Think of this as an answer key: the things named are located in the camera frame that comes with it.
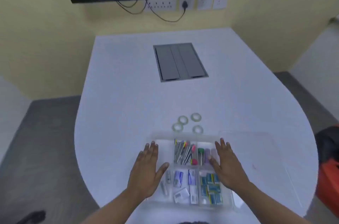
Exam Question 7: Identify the person's left hand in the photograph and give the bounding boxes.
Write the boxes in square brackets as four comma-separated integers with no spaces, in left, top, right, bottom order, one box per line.
[127,141,170,200]

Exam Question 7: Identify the thin black cable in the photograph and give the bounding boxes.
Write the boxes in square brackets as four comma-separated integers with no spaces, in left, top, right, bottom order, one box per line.
[115,0,148,15]

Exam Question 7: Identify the blue and white packet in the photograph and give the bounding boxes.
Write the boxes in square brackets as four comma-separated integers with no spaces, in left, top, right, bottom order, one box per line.
[188,169,197,186]
[173,170,184,188]

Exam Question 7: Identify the black chair base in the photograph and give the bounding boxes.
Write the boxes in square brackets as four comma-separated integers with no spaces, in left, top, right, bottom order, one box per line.
[17,210,46,224]

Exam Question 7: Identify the white barcode packet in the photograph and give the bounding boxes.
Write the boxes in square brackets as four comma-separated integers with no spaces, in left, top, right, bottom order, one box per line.
[189,185,199,205]

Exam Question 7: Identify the person's right forearm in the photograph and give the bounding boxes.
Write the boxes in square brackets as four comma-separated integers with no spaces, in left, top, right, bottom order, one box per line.
[227,181,308,224]

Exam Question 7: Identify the pile of blue staple boxes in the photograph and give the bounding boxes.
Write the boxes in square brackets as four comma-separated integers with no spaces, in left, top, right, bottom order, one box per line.
[199,172,224,206]

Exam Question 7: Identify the bundle of pens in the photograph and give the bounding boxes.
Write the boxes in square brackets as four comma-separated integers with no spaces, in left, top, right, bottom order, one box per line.
[173,139,198,166]

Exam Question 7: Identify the clear plastic organizer tray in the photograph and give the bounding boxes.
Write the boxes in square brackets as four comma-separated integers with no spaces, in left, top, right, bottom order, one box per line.
[147,132,239,210]

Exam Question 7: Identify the white barcode card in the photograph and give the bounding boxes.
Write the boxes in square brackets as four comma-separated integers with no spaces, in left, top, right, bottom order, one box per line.
[173,188,190,204]

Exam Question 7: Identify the person's right hand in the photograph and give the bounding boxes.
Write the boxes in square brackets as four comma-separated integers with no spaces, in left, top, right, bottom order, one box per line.
[209,138,251,193]

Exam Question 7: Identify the person's left forearm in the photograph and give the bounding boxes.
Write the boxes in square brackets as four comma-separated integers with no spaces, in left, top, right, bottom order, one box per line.
[81,187,157,224]

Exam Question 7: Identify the grey table cable hatch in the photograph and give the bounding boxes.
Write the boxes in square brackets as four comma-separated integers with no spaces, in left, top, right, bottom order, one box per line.
[153,43,209,82]

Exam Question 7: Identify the clear plastic lid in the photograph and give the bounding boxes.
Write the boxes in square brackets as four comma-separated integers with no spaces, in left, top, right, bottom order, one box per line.
[219,130,303,212]

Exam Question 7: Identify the red and black bag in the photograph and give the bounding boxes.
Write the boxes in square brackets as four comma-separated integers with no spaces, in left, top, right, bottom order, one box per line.
[316,125,339,204]

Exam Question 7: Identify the white multi socket panel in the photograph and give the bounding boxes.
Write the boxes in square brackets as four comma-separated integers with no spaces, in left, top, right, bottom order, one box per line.
[144,0,177,12]

